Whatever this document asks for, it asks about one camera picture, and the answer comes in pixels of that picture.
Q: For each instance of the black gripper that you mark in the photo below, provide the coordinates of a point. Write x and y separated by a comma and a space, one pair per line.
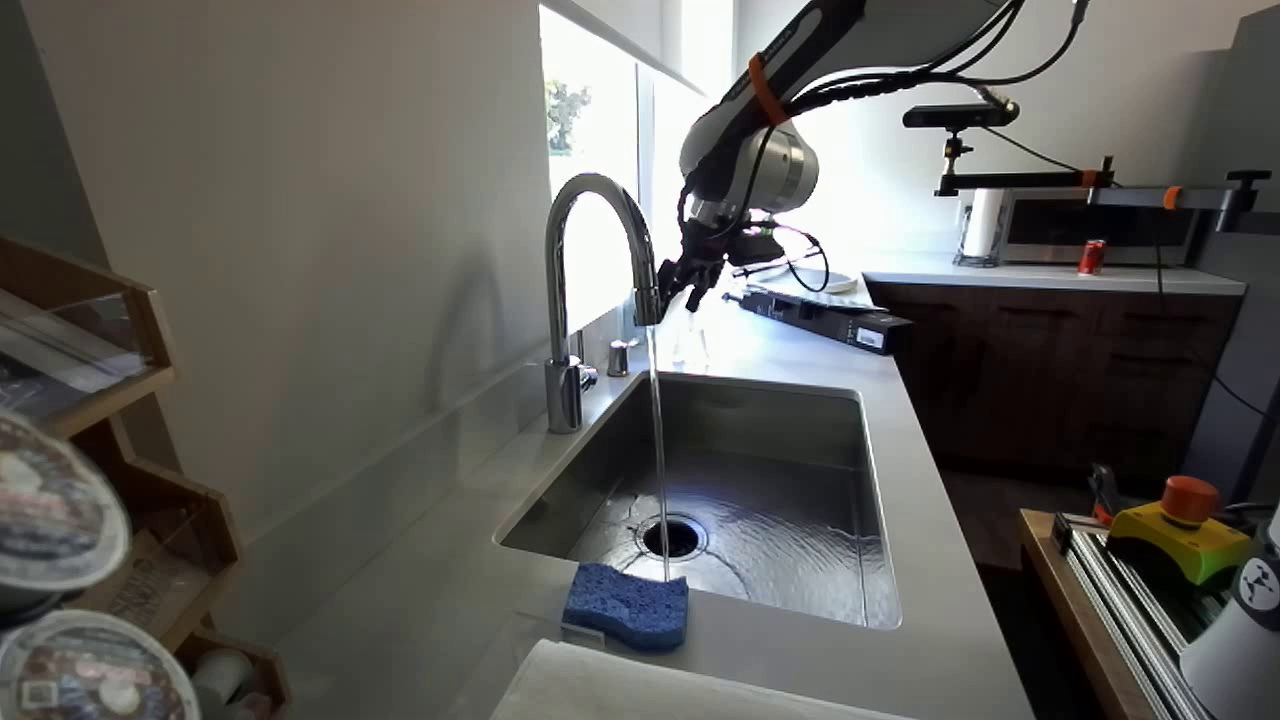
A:
719, 222

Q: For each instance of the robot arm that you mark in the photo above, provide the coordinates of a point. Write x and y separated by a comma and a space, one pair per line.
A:
854, 40

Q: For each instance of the chrome round counter button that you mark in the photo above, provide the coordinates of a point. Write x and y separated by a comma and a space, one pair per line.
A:
618, 357

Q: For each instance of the chrome gooseneck faucet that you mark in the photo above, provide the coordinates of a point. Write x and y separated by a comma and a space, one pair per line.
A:
554, 267

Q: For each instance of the black flat device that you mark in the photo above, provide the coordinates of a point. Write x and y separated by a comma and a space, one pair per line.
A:
827, 322

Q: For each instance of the bright window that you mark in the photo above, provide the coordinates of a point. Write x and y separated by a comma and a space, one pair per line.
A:
586, 163

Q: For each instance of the running water stream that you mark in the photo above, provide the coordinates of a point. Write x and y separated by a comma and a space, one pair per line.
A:
657, 441

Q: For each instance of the stainless steel sink basin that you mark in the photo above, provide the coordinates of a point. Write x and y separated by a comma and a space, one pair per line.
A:
762, 467

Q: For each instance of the round sink drain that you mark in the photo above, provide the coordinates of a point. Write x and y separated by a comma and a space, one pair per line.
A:
675, 535

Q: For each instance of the white paper towel roll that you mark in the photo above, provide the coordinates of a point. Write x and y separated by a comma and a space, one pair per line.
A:
981, 226

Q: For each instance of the blue sponge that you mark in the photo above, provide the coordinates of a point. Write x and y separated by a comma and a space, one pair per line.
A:
624, 606

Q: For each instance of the dark wooden cabinet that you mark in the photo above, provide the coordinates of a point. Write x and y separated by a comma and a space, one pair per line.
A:
1055, 372

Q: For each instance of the red can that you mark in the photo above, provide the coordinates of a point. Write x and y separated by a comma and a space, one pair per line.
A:
1095, 257

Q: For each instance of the yellow emergency stop button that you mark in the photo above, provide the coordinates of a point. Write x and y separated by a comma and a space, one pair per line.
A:
1182, 525

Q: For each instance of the silver metal rails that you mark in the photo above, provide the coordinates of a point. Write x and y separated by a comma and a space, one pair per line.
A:
1133, 627

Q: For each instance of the wooden tiered rack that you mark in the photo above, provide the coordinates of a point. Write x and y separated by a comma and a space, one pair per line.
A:
147, 535

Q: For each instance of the wrapped patterned plate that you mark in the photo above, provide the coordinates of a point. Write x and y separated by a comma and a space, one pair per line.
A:
92, 674
53, 512

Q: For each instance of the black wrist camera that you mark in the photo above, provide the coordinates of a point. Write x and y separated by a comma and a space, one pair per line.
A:
756, 247

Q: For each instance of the black camera on stand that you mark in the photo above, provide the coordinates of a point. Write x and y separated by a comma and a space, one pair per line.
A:
962, 115

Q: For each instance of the black clamp mount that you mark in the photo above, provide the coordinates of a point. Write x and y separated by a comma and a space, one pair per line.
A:
1250, 192

